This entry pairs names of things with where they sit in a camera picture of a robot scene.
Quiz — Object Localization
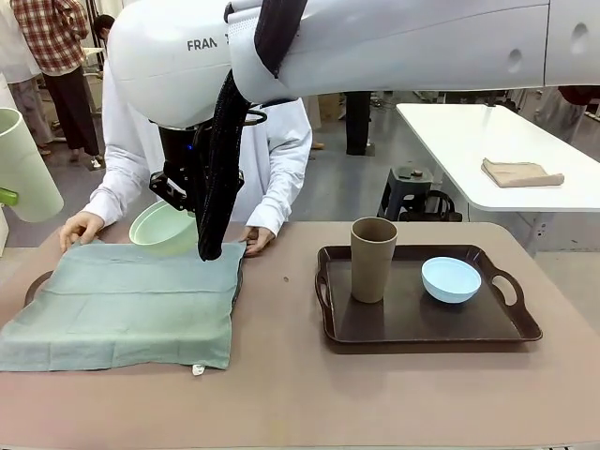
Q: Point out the green cloth mat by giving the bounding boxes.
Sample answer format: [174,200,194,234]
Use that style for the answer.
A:
[0,238,248,377]

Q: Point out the person's left forearm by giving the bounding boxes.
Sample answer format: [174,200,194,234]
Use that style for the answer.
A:
[246,140,314,236]

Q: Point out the pale green cup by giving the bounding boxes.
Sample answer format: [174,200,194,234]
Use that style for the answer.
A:
[0,107,65,224]

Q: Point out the light blue bowl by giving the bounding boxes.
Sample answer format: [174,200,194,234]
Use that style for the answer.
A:
[420,256,483,305]

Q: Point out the grey plastic stool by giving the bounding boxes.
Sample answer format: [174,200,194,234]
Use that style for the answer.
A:
[377,165,438,222]

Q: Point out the white background table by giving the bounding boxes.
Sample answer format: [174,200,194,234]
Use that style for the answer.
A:
[396,102,600,257]

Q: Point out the person in white hoodie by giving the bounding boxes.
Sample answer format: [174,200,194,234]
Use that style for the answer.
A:
[99,44,314,231]

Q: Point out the person's left hand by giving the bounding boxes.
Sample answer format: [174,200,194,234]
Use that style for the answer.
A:
[241,226,278,259]

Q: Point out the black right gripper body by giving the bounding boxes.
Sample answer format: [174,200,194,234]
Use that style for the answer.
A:
[157,122,212,211]

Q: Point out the person's right forearm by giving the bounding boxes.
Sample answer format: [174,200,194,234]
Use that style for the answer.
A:
[86,149,156,232]

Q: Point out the person's right hand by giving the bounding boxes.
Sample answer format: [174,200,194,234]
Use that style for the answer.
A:
[59,211,105,255]

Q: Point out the dark brown tray with handles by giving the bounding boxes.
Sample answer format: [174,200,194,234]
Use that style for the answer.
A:
[314,243,544,355]
[23,251,246,313]

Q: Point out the person in black trousers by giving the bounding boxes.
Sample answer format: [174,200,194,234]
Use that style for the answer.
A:
[343,91,375,158]

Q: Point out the person in red plaid shirt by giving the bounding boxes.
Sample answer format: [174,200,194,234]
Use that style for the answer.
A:
[11,0,103,164]

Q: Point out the person in white clothes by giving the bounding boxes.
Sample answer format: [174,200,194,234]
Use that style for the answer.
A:
[0,0,53,147]

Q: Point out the right arm black cable sleeve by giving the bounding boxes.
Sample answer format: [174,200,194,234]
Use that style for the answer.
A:
[195,0,307,262]

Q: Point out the tan brown cup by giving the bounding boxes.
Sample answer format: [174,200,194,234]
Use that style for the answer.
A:
[350,217,399,305]

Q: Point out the beige cloth mat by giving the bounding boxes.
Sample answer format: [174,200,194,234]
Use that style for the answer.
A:
[481,157,566,189]

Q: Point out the pale green bowl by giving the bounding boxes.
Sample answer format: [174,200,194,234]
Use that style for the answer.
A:
[128,200,198,258]

